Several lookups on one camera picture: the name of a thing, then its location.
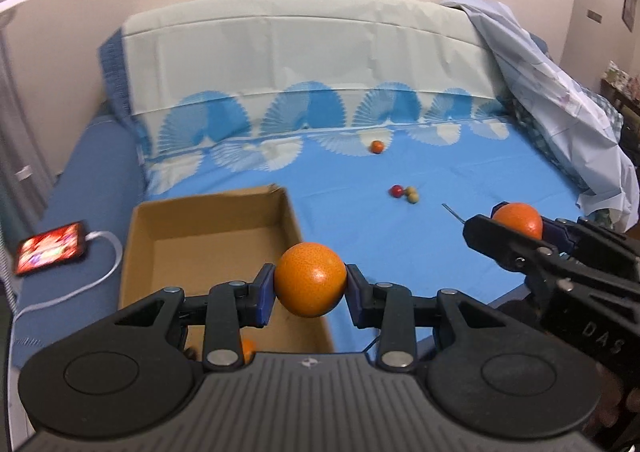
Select cluttered shelf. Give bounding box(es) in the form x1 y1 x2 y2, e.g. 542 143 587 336
600 59 640 153

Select white charging cable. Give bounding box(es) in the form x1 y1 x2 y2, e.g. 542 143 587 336
12 230 125 333

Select person's right hand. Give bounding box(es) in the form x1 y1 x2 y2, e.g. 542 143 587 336
592 364 640 443

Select grey curtain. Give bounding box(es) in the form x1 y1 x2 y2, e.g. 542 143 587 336
0 32 53 193

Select dotted blue blanket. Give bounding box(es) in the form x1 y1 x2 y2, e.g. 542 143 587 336
510 32 626 227

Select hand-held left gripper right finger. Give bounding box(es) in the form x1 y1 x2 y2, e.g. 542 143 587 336
346 263 506 374

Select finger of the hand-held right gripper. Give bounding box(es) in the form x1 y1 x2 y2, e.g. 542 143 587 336
542 217 640 263
462 214 562 279

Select large orange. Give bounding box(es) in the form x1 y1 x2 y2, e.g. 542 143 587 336
275 242 348 319
491 202 544 240

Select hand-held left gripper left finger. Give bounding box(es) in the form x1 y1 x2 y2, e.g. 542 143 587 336
112 262 277 374

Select black smartphone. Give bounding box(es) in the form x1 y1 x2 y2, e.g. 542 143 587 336
14 221 87 277

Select brown cardboard box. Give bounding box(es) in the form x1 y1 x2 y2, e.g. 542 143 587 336
118 184 336 358

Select pale crumpled cloth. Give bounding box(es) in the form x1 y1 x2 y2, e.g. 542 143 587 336
440 0 640 233

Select blue sofa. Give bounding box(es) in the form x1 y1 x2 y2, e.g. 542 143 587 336
10 29 151 373

